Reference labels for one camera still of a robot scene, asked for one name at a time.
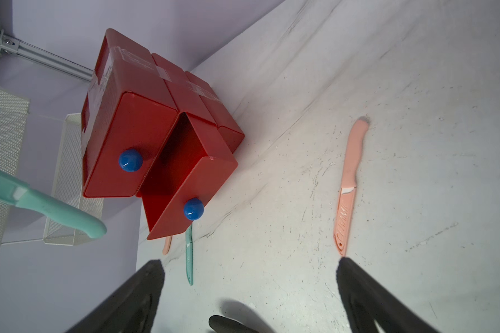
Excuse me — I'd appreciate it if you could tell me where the pink knife left side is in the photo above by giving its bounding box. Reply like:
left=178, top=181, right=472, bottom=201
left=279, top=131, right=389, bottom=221
left=162, top=236, right=172, bottom=255

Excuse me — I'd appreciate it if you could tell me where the upper white mesh shelf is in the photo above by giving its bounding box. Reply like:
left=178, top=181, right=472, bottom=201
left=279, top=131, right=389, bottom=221
left=0, top=87, right=30, bottom=247

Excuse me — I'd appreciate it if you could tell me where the black yellow work glove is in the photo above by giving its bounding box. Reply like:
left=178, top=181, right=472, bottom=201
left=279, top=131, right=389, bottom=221
left=208, top=315, right=258, bottom=333

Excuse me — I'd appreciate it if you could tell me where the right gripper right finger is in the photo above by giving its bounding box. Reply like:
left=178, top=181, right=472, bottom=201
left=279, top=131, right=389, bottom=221
left=336, top=258, right=436, bottom=332

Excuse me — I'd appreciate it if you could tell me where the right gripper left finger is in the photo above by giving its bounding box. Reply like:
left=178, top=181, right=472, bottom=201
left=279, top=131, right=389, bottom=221
left=68, top=259, right=165, bottom=333

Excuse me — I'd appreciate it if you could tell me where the red drawer cabinet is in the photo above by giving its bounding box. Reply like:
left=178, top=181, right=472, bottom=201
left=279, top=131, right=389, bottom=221
left=80, top=28, right=246, bottom=198

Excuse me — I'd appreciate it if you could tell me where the pink knife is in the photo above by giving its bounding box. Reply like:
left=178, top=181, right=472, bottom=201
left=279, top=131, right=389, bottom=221
left=333, top=117, right=369, bottom=257
left=162, top=236, right=172, bottom=255

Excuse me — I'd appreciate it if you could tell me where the pink knife right side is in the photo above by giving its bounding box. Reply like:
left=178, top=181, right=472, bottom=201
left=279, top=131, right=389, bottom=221
left=333, top=117, right=369, bottom=257

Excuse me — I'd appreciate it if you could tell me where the teal knife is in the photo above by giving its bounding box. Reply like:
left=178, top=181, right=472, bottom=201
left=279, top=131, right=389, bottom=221
left=0, top=171, right=107, bottom=239
left=186, top=225, right=194, bottom=286

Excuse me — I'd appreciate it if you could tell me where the red drawer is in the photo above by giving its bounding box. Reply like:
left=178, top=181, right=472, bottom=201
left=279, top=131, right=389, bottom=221
left=139, top=113, right=238, bottom=240

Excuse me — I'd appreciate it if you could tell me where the lower white mesh shelf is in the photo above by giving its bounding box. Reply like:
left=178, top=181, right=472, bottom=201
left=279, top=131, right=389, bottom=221
left=43, top=113, right=104, bottom=246

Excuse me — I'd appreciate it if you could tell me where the white mesh shelf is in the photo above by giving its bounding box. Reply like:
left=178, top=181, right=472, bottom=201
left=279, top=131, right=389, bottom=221
left=43, top=113, right=104, bottom=246
left=0, top=87, right=30, bottom=247

